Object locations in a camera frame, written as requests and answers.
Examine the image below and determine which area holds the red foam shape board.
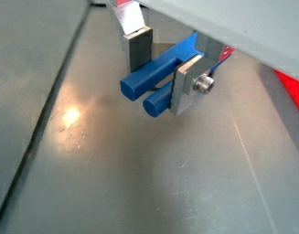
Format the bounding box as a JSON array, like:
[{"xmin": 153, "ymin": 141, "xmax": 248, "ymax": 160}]
[{"xmin": 222, "ymin": 50, "xmax": 299, "ymax": 121}]

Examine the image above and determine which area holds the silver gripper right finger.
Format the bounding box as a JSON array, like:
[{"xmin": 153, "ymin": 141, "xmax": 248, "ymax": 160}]
[{"xmin": 170, "ymin": 32, "xmax": 234, "ymax": 116}]

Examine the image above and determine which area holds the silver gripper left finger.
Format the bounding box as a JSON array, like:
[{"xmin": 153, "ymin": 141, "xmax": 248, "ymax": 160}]
[{"xmin": 107, "ymin": 0, "xmax": 153, "ymax": 73}]

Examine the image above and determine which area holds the blue square-circle object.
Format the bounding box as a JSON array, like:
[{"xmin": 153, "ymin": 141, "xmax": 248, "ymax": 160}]
[{"xmin": 121, "ymin": 32, "xmax": 198, "ymax": 117}]

